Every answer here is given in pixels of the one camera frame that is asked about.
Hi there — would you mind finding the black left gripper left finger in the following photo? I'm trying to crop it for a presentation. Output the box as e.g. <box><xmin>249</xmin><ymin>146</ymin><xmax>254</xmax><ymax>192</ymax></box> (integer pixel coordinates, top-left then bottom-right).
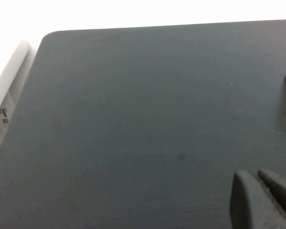
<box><xmin>229</xmin><ymin>170</ymin><xmax>286</xmax><ymax>229</ymax></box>

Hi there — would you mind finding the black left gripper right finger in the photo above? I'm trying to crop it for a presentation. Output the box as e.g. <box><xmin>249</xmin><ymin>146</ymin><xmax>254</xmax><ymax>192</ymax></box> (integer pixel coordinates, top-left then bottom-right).
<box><xmin>257</xmin><ymin>169</ymin><xmax>286</xmax><ymax>222</ymax></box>

